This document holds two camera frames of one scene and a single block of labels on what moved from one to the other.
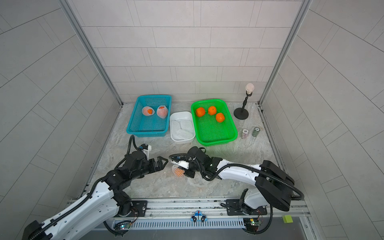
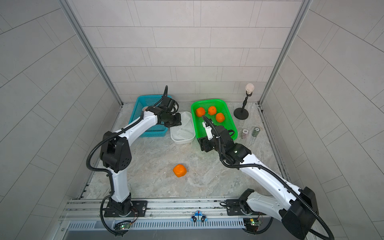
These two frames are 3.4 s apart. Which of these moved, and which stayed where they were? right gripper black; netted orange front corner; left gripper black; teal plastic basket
Moved: right gripper black; left gripper black
Stayed: netted orange front corner; teal plastic basket
